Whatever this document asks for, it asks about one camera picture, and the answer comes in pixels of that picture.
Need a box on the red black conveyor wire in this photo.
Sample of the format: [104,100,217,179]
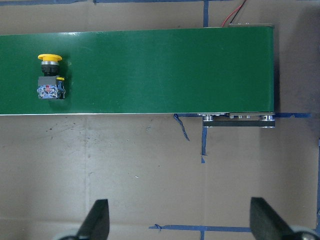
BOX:
[220,0,249,27]

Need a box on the green conveyor belt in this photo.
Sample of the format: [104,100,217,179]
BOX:
[0,25,275,128]

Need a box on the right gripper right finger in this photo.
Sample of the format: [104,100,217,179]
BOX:
[249,197,295,240]

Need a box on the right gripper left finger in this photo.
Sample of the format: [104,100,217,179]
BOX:
[75,199,110,240]

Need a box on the yellow push button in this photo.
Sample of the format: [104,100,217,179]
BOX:
[37,53,66,100]

